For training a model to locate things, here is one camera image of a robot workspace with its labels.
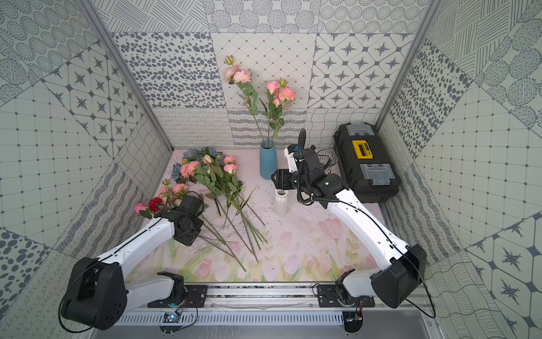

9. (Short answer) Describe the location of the black toolbox yellow label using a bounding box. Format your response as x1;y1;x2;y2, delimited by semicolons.
333;122;402;203

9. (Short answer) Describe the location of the pink rose single stem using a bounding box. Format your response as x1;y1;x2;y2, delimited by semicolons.
262;81;280;141

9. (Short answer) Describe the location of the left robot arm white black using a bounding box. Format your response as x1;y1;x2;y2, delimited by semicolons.
58;192;207;330

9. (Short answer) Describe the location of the small white ribbed vase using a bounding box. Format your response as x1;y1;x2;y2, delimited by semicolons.
275;189;289;218

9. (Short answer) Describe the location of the pink carnation spray stem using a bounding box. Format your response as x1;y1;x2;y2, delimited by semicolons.
224;55;264;140

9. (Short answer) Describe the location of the clear glass vase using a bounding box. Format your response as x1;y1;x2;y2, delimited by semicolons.
316;149;338;170

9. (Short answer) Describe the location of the tall blue ceramic vase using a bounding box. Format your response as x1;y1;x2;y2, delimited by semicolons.
259;139;278;179

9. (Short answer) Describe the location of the pink flower bunch on table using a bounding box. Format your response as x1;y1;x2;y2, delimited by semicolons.
181;152;268;261

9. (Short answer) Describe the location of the blue grey rose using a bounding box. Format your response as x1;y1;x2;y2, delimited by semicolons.
172;147;222;184

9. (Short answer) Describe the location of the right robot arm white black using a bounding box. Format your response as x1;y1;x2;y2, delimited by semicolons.
272;129;427;309

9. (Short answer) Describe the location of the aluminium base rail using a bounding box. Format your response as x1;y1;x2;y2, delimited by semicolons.
109;280;437;312

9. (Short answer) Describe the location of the large pink peony spray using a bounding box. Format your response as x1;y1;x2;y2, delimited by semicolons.
157;179;189;203

